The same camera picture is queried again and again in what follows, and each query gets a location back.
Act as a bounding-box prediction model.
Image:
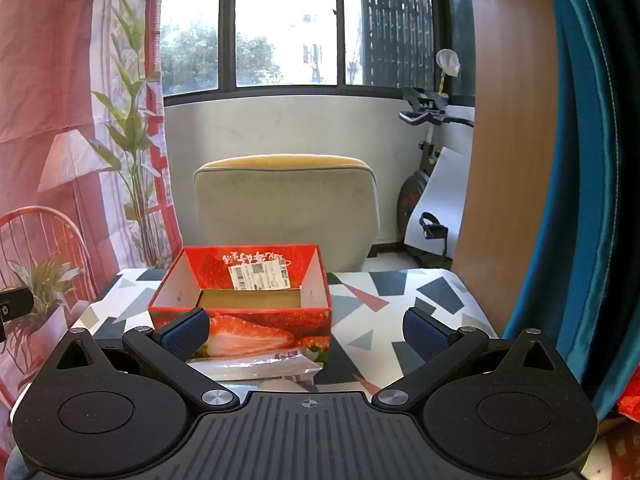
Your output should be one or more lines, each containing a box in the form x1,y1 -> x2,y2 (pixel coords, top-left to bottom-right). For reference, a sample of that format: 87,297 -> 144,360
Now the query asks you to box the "black lattice window screen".
360,0 -> 443,88

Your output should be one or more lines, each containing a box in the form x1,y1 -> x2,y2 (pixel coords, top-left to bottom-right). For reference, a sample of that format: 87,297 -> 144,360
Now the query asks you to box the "beige armchair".
193,154 -> 381,273

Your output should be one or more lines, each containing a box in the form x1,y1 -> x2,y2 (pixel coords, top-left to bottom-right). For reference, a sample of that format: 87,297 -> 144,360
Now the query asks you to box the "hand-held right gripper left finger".
52,308 -> 241,411

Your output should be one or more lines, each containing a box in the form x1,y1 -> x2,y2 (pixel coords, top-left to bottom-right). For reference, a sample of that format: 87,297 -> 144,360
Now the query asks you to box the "red printed backdrop cloth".
0,0 -> 183,411

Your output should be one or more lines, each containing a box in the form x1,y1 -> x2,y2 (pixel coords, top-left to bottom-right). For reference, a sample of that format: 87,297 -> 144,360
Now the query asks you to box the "red strawberry print cardboard box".
147,244 -> 333,361

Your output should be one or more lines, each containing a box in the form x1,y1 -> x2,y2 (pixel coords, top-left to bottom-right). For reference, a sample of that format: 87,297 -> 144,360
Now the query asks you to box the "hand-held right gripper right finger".
372,307 -> 568,411

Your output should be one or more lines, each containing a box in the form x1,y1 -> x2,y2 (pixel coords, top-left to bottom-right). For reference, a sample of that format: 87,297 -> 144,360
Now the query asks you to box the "teal curtain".
502,0 -> 640,411

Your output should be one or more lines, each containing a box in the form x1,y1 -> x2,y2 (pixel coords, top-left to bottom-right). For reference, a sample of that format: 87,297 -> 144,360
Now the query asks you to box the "white board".
404,146 -> 471,263

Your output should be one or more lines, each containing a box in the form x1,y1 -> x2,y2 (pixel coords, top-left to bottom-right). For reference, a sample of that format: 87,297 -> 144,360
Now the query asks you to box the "beige face mask packet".
187,351 -> 323,392

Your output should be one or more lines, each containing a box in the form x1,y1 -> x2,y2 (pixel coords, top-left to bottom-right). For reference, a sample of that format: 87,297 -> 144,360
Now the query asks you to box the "wooden panel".
450,0 -> 558,333

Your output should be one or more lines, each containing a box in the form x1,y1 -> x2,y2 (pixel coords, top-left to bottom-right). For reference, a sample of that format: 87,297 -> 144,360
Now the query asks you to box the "black framed window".
159,0 -> 476,108

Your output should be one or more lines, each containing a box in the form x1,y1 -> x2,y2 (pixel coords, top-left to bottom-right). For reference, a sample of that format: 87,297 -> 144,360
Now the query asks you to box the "exercise bike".
397,85 -> 476,268

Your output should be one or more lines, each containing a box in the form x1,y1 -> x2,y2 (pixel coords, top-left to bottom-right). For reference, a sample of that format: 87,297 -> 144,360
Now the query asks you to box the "red patterned cloth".
595,387 -> 640,480

